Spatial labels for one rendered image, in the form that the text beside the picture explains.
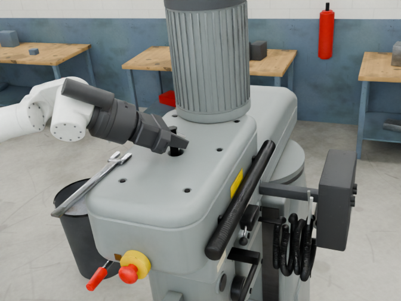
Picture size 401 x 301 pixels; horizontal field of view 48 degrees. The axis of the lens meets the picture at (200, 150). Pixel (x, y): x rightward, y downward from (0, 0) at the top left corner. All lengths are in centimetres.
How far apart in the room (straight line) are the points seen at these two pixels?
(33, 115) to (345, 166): 80
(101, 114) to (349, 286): 272
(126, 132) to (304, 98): 463
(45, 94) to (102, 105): 13
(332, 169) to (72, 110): 70
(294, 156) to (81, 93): 96
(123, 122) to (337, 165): 62
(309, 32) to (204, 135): 420
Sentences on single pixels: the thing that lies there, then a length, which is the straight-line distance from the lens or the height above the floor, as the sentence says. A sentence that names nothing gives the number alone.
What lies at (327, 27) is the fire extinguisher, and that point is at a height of 114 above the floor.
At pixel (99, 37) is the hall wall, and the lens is 626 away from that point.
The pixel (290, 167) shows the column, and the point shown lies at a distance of 158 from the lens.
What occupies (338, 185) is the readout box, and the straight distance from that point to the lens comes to 120.
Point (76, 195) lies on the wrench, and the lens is 92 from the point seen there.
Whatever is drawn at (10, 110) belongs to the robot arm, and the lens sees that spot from 98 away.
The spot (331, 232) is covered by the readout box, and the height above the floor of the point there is 158.
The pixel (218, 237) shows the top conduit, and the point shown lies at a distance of 90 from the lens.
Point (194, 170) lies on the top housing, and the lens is 95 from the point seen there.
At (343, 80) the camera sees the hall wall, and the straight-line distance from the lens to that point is 533.
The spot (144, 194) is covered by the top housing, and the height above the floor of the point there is 189.
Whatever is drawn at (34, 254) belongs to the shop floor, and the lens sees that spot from 401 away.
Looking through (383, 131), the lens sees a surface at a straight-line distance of 491.
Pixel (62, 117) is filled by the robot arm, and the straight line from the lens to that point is 88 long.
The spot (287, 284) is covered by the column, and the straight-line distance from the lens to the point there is 172.
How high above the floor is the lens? 237
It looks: 28 degrees down
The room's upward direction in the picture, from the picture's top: 5 degrees counter-clockwise
